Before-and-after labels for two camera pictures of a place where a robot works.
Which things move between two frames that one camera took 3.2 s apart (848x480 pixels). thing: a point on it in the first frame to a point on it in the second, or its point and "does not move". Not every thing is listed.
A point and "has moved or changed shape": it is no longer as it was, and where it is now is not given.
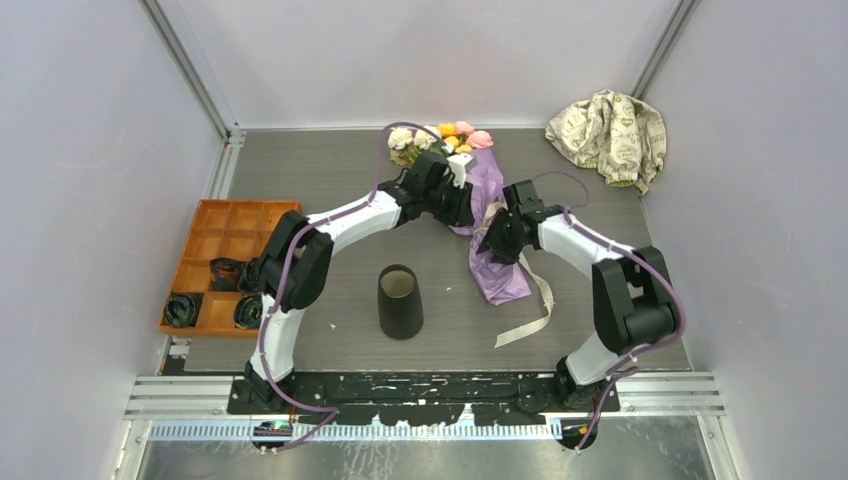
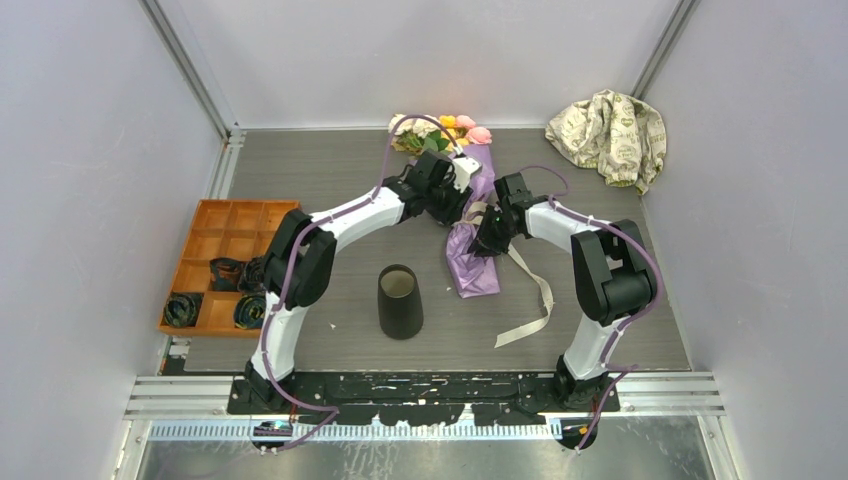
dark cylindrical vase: x=399 y=301 does not move
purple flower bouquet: x=501 y=283 has moved or changed shape
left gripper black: x=461 y=213 does not move
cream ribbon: x=547 y=315 does not move
